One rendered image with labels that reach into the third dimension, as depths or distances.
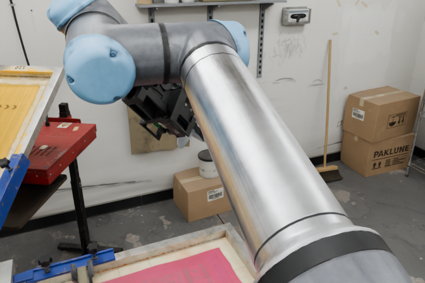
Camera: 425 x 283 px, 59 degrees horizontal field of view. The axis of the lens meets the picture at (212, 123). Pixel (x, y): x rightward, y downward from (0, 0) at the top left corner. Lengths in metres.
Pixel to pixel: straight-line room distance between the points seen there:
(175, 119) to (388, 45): 3.88
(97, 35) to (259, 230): 0.28
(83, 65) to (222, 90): 0.15
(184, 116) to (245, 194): 0.35
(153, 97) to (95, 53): 0.19
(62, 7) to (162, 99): 0.20
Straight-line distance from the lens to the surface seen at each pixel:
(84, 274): 1.38
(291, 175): 0.28
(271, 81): 3.54
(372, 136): 3.97
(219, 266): 1.49
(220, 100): 0.35
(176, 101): 0.60
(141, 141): 3.16
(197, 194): 3.15
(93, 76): 0.42
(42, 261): 1.48
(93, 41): 0.43
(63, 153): 2.08
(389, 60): 4.44
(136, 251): 1.53
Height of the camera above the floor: 1.98
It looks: 22 degrees down
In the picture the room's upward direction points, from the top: straight up
